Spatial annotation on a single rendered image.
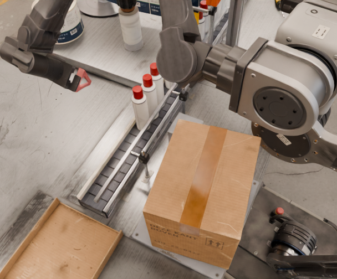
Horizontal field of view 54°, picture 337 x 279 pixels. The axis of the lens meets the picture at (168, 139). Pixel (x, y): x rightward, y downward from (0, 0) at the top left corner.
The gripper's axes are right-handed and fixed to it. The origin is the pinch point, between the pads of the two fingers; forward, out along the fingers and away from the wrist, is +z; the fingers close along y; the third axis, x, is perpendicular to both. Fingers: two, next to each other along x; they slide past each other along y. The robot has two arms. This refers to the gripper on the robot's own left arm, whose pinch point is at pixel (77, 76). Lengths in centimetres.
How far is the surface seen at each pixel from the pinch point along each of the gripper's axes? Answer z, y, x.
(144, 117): 23.3, -14.3, 5.0
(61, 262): 0, -20, 54
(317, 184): 145, -79, 11
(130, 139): 25.7, -11.5, 15.3
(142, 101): 17.4, -14.3, -0.2
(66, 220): 7.0, -11.4, 45.4
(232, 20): 48, -20, -41
